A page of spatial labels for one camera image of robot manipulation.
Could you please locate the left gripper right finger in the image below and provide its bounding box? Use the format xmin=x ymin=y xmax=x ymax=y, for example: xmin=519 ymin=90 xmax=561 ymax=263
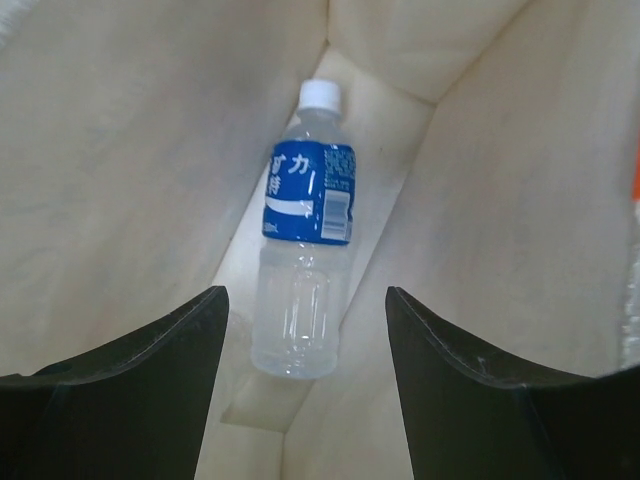
xmin=385 ymin=287 xmax=639 ymax=479

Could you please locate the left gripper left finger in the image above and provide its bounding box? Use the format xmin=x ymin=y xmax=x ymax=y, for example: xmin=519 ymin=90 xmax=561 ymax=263
xmin=1 ymin=286 xmax=229 ymax=479

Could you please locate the blue label water bottle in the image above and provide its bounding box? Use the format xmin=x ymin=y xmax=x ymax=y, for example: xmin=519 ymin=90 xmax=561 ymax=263
xmin=251 ymin=79 xmax=356 ymax=380

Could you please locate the beige canvas tote bag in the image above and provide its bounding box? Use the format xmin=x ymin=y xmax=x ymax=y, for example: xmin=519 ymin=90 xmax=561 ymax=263
xmin=1 ymin=1 xmax=639 ymax=479

